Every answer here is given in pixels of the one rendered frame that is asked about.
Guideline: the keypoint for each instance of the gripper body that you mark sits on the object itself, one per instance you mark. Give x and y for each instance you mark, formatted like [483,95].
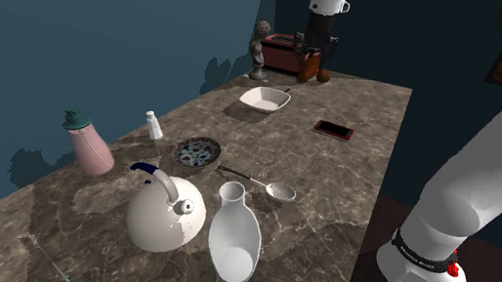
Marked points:
[320,29]

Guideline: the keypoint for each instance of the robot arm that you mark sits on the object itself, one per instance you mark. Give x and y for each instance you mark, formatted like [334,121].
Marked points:
[484,169]

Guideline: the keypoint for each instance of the brown bottle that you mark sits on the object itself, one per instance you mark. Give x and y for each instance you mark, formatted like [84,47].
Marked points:
[308,70]

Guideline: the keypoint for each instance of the red toaster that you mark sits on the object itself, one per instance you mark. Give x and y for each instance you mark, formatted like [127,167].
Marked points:
[281,55]

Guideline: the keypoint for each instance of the brown ball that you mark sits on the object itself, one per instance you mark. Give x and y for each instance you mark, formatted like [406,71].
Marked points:
[323,76]

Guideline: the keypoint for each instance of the grey bust figure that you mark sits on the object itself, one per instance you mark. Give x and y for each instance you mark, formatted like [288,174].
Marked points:
[258,51]

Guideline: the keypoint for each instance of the white rectangular dish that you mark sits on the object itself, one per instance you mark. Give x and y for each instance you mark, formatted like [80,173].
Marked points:
[266,98]

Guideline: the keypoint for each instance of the red phone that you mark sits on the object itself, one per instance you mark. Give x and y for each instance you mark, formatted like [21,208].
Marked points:
[333,130]

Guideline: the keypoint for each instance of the blue patterned plate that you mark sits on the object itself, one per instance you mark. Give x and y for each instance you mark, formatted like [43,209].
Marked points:
[196,152]

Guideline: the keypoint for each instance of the white salt shaker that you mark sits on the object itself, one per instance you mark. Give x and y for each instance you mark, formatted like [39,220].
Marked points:
[154,127]

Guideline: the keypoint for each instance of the white vase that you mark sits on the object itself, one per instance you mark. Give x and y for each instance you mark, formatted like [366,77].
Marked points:
[234,241]

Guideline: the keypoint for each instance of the pink bottle with green cap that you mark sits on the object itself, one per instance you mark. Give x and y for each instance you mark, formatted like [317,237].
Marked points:
[91,150]

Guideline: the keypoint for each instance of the thin metal rod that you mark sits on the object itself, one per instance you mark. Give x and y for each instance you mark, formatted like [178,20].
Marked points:
[58,269]

